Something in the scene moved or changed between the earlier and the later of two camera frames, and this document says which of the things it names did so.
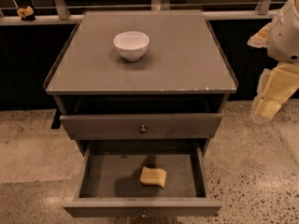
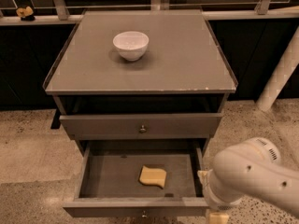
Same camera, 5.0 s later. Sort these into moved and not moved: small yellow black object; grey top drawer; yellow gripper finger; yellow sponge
Moved: yellow gripper finger
Not moved: yellow sponge; grey top drawer; small yellow black object
